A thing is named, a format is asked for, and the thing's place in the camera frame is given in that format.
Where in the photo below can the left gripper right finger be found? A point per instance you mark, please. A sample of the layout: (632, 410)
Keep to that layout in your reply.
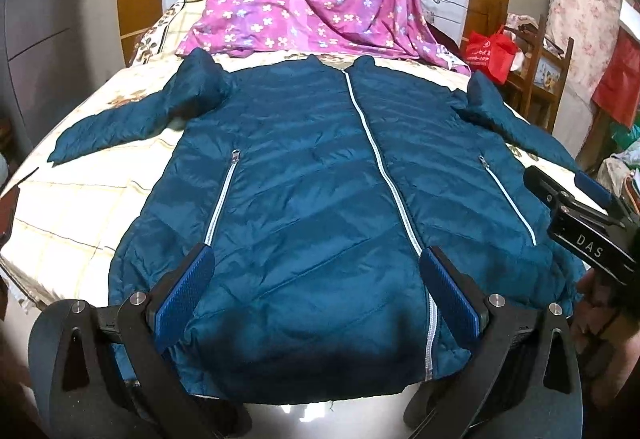
(477, 325)

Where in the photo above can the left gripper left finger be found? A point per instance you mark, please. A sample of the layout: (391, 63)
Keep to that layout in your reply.
(150, 323)

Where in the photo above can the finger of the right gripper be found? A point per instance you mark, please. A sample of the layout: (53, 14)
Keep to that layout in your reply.
(604, 198)
(549, 192)

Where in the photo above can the teal puffer jacket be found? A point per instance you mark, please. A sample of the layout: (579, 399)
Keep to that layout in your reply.
(255, 356)

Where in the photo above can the pile of colourful clothes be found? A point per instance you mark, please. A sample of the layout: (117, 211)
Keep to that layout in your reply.
(619, 171)

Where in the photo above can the person right hand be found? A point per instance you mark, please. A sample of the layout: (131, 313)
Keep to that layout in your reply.
(605, 337)

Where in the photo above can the wooden chair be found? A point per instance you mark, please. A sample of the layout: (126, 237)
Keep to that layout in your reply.
(535, 90)

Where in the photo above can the red cloth on right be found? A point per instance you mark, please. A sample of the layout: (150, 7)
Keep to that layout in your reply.
(617, 94)

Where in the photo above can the red shopping bag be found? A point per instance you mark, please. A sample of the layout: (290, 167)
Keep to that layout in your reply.
(493, 55)

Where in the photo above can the dark red phone case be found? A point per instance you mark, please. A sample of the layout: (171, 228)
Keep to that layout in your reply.
(8, 206)

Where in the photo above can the pink floral mattress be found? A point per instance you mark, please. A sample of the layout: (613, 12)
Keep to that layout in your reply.
(593, 26)

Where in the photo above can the grey refrigerator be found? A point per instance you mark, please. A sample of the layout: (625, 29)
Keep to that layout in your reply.
(44, 70)

